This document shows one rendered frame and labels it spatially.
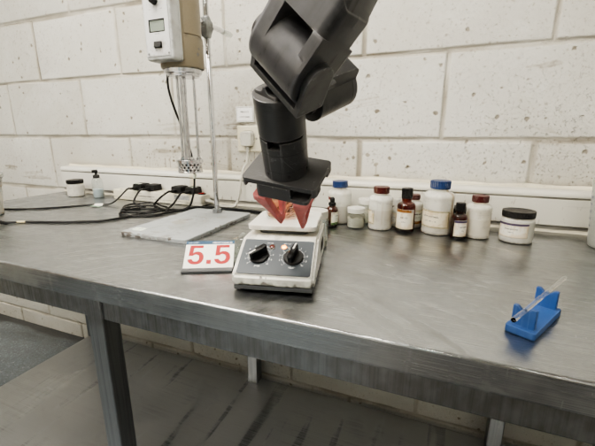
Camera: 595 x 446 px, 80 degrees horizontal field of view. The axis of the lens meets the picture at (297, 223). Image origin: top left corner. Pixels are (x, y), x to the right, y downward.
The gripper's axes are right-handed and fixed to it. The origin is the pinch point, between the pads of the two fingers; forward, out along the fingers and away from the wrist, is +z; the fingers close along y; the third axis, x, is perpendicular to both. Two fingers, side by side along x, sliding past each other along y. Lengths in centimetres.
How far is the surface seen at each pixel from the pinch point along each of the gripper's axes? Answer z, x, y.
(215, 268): 13.2, 3.7, 14.8
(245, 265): 7.2, 5.3, 6.5
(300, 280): 7.6, 5.0, -2.7
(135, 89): 16, -61, 90
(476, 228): 25, -34, -30
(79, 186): 43, -32, 107
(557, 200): 25, -49, -47
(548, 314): 7.3, -0.3, -35.6
